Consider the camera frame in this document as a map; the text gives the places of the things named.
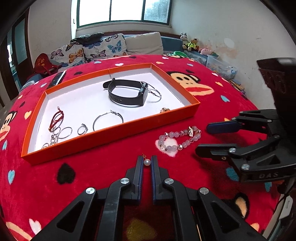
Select orange shallow box tray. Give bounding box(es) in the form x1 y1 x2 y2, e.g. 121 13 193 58
21 63 200 165

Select black smart band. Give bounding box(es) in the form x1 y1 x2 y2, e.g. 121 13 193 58
103 78 148 106

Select black remote control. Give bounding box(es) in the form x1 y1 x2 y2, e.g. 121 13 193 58
47 70 66 89

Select pearl drop earring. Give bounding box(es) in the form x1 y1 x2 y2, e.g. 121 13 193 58
142 154 151 166

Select red string bracelet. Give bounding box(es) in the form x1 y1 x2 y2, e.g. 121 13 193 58
48 106 65 133

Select red embroidered bag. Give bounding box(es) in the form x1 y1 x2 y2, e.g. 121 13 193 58
34 53 61 76

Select green plastic bowl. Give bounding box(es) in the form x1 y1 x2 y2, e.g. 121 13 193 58
173 51 188 58

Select beige cushion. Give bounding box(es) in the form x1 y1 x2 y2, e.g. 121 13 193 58
125 32 164 55

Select stuffed toy pile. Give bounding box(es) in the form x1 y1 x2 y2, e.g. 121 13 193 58
180 33 213 56

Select silver linked hoop earrings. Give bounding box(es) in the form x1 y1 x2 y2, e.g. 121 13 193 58
42 126 73 149

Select butterfly pillow right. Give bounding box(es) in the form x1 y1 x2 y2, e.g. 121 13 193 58
83 33 127 60

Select black cloth on pillows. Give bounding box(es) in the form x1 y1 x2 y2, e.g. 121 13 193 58
70 33 104 46

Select pink bead bracelet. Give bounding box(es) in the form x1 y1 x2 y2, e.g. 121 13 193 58
158 126 202 153

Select clear plastic storage box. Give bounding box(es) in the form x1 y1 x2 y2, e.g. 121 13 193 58
206 55 238 80

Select small silver hoop ring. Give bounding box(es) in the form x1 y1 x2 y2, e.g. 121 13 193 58
77 123 89 136

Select butterfly pillow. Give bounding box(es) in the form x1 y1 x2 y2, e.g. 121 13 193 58
83 33 127 60
48 41 86 70

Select green framed window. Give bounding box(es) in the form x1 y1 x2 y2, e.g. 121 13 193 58
76 0 172 28

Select dark wooden door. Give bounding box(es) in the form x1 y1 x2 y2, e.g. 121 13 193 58
1 10 33 100

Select butterfly pillow left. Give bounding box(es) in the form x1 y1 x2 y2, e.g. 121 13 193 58
48 41 86 70

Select red monkey print blanket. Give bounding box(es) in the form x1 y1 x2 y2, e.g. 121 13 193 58
1 55 280 240

